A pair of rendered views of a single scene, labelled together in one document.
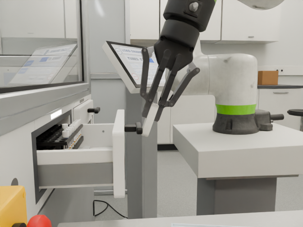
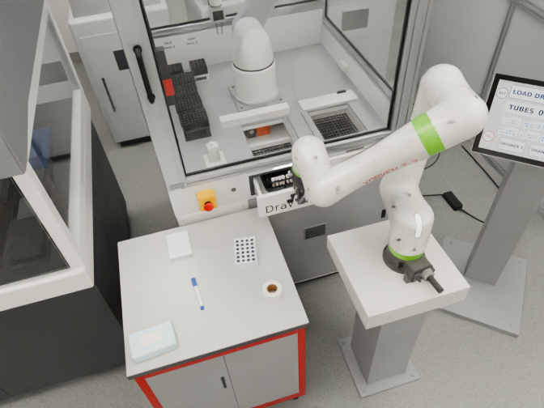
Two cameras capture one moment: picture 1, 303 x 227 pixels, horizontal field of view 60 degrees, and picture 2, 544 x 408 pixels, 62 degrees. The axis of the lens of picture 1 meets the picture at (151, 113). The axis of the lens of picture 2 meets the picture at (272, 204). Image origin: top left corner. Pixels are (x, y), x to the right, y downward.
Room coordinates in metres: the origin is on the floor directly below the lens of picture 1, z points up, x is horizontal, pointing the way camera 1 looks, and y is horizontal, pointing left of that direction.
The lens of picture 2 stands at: (0.29, -1.16, 2.16)
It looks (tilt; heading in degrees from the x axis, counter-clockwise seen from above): 46 degrees down; 83
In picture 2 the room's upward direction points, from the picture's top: 4 degrees counter-clockwise
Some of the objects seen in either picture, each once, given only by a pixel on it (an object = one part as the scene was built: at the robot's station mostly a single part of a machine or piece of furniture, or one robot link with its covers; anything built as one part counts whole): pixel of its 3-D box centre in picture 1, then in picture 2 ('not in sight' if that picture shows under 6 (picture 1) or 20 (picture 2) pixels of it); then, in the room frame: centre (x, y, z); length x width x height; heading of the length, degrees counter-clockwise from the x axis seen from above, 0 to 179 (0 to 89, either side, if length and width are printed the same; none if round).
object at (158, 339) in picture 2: not in sight; (153, 341); (-0.04, -0.38, 0.78); 0.15 x 0.10 x 0.04; 11
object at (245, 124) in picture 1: (250, 120); (414, 263); (0.88, -0.33, 0.87); 0.26 x 0.15 x 0.06; 101
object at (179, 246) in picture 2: not in sight; (179, 245); (0.06, 0.02, 0.77); 0.13 x 0.09 x 0.02; 96
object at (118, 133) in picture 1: (120, 143); (293, 198); (0.54, 0.07, 0.87); 0.29 x 0.02 x 0.11; 6
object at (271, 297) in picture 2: not in sight; (272, 291); (0.38, -0.28, 0.78); 0.07 x 0.07 x 0.04
